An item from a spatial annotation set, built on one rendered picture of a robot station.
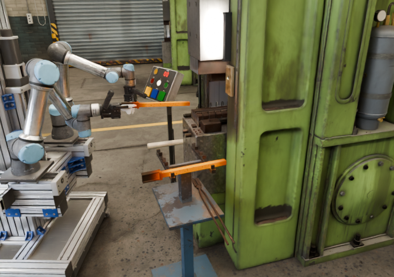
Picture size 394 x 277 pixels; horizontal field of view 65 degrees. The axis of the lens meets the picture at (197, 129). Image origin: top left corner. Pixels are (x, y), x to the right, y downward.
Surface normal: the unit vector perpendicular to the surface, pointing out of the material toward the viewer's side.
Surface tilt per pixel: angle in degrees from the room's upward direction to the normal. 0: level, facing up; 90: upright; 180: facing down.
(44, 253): 0
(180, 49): 90
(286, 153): 90
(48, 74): 83
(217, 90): 90
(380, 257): 0
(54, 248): 0
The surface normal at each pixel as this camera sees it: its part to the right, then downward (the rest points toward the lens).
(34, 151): 0.67, 0.38
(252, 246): 0.27, 0.36
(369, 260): -0.01, -0.93
